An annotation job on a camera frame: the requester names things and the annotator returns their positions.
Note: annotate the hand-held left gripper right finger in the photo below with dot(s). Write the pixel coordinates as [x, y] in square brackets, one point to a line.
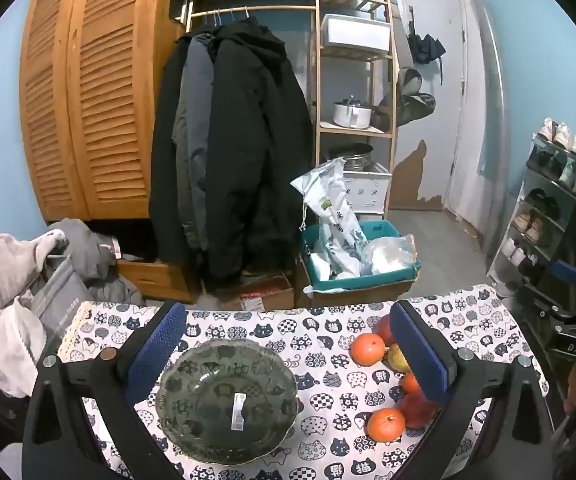
[418, 355]

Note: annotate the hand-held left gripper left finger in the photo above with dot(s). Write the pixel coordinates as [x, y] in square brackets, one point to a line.
[157, 355]

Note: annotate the yellow red-blushed pear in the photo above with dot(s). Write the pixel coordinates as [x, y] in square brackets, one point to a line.
[397, 358]

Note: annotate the orange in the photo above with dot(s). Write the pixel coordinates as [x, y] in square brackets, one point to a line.
[367, 350]
[385, 425]
[409, 384]

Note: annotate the red apple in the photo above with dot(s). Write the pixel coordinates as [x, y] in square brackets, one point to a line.
[415, 410]
[384, 330]

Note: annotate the dark glass bowl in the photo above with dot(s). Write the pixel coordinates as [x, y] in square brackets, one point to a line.
[207, 410]

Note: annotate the group of shoes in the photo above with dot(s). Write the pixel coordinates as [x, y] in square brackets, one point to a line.
[533, 225]

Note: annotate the wooden drawer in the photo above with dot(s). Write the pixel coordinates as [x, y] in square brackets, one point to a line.
[157, 275]

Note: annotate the teal plastic basket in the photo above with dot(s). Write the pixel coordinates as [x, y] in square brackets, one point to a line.
[398, 272]

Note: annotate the metal shoe rack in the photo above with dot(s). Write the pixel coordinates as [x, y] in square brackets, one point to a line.
[523, 200]

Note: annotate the brown cardboard box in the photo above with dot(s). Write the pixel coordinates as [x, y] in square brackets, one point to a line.
[348, 297]

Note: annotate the cat-print tablecloth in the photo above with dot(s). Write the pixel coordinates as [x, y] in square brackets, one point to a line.
[318, 360]

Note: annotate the clear plastic bag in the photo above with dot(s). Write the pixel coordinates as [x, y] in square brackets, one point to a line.
[390, 255]

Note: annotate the grey tote bag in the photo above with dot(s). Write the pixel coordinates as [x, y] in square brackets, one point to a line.
[60, 295]

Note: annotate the red-label cardboard box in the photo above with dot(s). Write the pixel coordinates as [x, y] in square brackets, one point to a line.
[263, 297]

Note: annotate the grey crumpled clothes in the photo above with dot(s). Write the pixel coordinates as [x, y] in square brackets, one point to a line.
[92, 250]

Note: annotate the white printed rice bag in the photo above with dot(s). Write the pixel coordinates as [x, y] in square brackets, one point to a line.
[338, 225]

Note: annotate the white plastic crate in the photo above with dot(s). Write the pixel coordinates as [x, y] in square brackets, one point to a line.
[370, 190]

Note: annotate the grey vertical pipe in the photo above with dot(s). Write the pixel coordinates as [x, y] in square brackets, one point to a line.
[493, 110]

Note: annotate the black jacket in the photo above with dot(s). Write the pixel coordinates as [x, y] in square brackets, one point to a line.
[165, 160]

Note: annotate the grey door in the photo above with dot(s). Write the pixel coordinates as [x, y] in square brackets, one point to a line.
[438, 125]

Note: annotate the metal steamer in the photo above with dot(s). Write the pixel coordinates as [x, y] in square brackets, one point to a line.
[355, 157]

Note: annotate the black hooded coat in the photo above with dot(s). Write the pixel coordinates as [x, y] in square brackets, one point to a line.
[253, 150]

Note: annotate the dark hanging pouch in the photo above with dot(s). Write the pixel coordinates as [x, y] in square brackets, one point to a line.
[408, 105]

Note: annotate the grey jacket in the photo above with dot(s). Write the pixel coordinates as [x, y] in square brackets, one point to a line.
[192, 125]

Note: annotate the white cooking pot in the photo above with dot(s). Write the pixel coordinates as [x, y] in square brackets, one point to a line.
[350, 115]

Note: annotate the wooden louvered wardrobe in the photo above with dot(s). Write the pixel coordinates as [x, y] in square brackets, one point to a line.
[97, 85]

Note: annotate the wooden shelf rack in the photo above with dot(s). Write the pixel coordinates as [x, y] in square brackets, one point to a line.
[317, 85]

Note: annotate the white storage bin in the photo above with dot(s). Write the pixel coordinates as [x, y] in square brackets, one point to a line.
[355, 32]

